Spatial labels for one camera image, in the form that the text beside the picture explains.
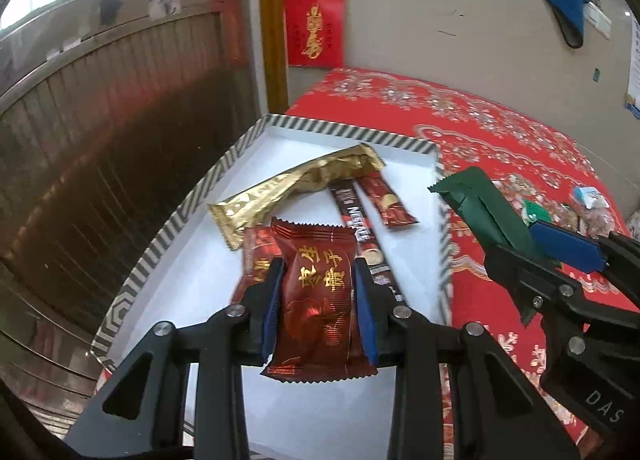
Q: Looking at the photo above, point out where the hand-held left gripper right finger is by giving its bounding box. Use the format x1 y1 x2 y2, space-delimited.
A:
354 260 581 460

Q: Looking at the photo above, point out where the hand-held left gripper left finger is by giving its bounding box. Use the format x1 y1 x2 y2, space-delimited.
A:
65 256 286 460

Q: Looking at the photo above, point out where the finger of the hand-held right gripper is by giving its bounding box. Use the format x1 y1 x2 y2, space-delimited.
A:
482 245 590 327
529 221 640 311

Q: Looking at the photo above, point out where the clear zip bag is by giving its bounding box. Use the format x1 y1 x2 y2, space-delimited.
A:
560 202 626 241

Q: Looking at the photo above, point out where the dark red snack packet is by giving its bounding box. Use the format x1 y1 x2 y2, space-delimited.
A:
260 220 380 383
230 226 286 305

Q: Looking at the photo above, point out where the clear green-edged snack packet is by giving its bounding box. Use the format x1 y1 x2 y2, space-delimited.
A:
520 197 551 228

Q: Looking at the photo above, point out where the white and blue snack packet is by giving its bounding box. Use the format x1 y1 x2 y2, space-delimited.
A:
572 186 608 211

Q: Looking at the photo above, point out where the striped cardboard box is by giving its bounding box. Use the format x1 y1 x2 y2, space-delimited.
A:
91 114 453 460

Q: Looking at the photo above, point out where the dark green snack packet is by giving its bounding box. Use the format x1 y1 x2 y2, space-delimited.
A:
427 167 551 268

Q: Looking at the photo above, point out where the long dark brown stick packet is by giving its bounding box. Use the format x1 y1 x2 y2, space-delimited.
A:
330 182 406 301

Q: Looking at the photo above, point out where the dark red stick packet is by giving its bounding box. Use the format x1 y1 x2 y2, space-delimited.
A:
356 172 420 229

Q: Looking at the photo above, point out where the gold foil snack packet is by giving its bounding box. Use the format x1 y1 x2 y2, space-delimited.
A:
207 144 386 251

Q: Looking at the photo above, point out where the red floral tablecloth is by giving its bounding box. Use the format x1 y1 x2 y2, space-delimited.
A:
95 67 640 453

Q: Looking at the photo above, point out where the brown metal door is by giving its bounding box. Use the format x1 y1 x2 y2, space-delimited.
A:
0 0 268 421

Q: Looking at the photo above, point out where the wall calendar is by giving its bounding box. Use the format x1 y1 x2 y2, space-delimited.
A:
622 14 640 121

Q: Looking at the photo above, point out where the white wall switch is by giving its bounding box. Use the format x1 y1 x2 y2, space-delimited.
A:
582 2 612 38

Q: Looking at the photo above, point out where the yellow wooden door frame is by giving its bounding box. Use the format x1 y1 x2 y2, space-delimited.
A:
256 0 290 113

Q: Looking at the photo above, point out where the red wall poster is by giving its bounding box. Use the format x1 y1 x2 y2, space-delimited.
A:
282 0 347 68

